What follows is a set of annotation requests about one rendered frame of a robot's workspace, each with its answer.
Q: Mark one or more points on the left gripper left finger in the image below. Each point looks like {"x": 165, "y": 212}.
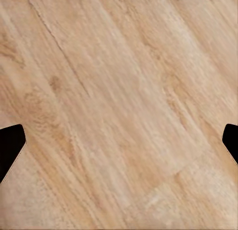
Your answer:
{"x": 12, "y": 140}

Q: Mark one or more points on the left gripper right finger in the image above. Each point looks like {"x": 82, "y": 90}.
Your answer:
{"x": 230, "y": 140}

